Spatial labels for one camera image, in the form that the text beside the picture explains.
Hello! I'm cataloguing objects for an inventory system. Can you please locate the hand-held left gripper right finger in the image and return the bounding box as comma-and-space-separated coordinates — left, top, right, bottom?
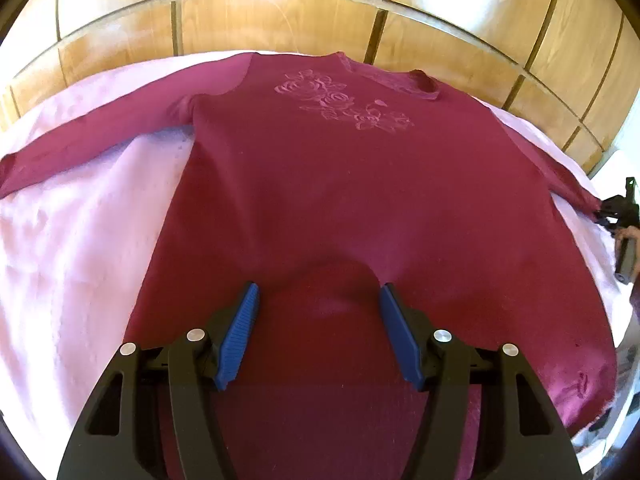
379, 283, 583, 480

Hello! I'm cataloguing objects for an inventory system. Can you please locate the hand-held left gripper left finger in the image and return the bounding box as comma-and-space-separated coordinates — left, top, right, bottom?
57, 282, 260, 480

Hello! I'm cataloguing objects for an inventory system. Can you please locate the maroon embroidered sweater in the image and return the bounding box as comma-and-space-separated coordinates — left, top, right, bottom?
0, 51, 617, 480

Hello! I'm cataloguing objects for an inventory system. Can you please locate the white cabinet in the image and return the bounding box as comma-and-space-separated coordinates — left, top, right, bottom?
587, 147, 640, 202

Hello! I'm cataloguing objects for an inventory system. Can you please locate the pink blanket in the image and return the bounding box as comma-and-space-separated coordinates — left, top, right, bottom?
0, 50, 632, 463

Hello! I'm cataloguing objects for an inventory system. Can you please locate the wooden wardrobe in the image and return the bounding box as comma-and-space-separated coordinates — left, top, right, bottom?
0, 0, 640, 177

